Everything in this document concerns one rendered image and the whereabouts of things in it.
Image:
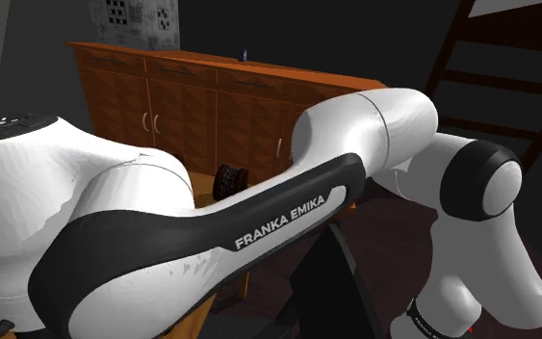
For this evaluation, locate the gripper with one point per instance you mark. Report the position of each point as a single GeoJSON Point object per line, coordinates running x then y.
{"type": "Point", "coordinates": [1, 327]}

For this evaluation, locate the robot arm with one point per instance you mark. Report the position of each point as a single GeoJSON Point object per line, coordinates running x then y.
{"type": "Point", "coordinates": [129, 178]}

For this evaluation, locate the black woven round basket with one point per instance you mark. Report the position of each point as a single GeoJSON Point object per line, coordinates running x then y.
{"type": "Point", "coordinates": [229, 181]}

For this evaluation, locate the wooden sideboard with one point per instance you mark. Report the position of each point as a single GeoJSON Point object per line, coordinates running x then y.
{"type": "Point", "coordinates": [181, 108]}

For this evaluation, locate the small blue bottle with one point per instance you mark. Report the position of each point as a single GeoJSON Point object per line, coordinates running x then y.
{"type": "Point", "coordinates": [244, 55]}

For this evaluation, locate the dark wooden staircase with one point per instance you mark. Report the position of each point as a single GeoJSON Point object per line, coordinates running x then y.
{"type": "Point", "coordinates": [486, 79]}

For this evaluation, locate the grey patterned wall picture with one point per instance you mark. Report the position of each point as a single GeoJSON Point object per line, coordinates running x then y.
{"type": "Point", "coordinates": [134, 23]}

